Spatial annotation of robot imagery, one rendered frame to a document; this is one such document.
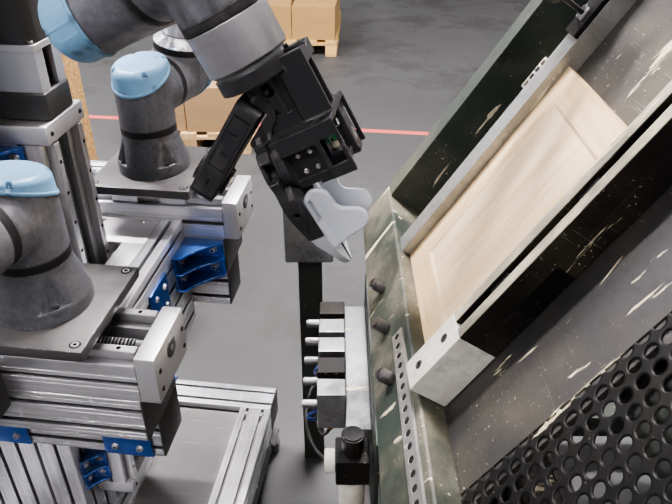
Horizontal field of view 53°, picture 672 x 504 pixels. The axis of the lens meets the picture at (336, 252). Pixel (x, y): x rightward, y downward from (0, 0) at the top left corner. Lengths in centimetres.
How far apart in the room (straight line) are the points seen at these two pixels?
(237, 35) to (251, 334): 215
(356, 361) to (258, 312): 138
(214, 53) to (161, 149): 90
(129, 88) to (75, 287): 48
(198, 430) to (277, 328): 76
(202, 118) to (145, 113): 262
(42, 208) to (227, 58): 52
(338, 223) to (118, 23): 26
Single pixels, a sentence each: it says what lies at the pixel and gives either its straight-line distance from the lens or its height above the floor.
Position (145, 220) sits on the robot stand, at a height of 95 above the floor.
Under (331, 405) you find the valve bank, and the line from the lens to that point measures 132.
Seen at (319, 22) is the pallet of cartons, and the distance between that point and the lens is 580.
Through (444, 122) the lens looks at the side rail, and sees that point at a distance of 161.
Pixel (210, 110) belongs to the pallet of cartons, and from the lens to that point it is 403.
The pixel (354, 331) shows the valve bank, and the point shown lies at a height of 74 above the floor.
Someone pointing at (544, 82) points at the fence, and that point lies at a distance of 134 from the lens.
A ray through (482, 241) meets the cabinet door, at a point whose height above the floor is 104.
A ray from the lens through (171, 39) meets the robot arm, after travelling 152.
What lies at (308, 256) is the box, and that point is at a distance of 167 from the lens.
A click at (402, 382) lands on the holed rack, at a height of 89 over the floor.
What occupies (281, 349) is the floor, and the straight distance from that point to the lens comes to 258.
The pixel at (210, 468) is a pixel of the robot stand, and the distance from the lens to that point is 194.
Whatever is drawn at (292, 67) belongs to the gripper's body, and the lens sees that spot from 59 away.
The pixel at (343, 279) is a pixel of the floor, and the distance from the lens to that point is 293.
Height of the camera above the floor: 168
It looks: 33 degrees down
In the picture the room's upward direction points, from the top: straight up
